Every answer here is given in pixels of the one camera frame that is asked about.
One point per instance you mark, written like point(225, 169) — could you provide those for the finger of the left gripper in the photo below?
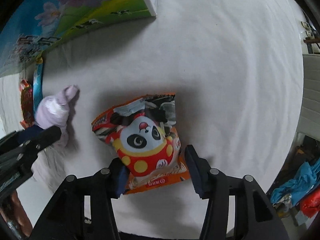
point(42, 137)

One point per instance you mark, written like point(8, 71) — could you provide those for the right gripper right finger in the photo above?
point(211, 184)

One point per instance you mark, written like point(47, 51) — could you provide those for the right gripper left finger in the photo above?
point(109, 183)

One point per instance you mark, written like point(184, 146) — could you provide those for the lilac towel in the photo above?
point(54, 110)

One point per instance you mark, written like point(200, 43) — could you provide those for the red snack bag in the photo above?
point(26, 103)

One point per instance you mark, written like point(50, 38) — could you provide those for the light blue snack tube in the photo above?
point(37, 84)

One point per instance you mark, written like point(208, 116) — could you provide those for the orange panda snack bag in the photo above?
point(142, 132)

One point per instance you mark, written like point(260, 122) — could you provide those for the person's left hand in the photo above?
point(12, 210)

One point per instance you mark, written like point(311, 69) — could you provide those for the blue plastic bag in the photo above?
point(306, 178)

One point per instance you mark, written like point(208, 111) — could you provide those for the grey chair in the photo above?
point(309, 115)

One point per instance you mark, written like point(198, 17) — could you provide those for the cardboard box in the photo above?
point(35, 26)

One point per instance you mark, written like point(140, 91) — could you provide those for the white tablecloth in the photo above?
point(235, 67)

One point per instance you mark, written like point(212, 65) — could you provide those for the dark wooden stool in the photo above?
point(312, 44)

